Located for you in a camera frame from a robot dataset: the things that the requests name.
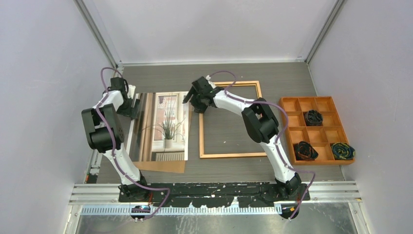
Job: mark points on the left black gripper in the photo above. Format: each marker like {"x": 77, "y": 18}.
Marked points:
{"x": 130, "y": 112}

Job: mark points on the brown cardboard backing board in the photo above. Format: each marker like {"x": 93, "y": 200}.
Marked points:
{"x": 164, "y": 166}

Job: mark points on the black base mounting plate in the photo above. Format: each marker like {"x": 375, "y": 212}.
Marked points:
{"x": 211, "y": 195}

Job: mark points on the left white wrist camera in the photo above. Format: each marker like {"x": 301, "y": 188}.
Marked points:
{"x": 131, "y": 91}

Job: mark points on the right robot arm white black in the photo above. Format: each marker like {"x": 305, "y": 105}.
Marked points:
{"x": 260, "y": 123}

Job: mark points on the orange wooden compartment tray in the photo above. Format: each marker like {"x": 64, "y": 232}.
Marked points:
{"x": 319, "y": 137}

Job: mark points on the photo of plant by window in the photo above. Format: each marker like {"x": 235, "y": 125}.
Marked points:
{"x": 160, "y": 104}

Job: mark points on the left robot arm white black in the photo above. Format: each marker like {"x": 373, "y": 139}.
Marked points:
{"x": 105, "y": 134}

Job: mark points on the black rolled item in tray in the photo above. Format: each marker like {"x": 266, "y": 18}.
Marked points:
{"x": 313, "y": 118}

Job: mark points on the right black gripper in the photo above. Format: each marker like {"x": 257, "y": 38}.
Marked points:
{"x": 199, "y": 108}

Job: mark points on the orange wooden picture frame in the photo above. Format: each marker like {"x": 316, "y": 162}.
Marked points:
{"x": 202, "y": 155}

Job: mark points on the black orange rolled item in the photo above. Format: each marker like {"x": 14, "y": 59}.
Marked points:
{"x": 304, "y": 151}

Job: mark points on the blue yellow rolled item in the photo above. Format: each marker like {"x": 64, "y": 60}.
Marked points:
{"x": 342, "y": 151}

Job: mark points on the aluminium rail at front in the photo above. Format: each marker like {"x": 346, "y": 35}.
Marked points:
{"x": 102, "y": 199}

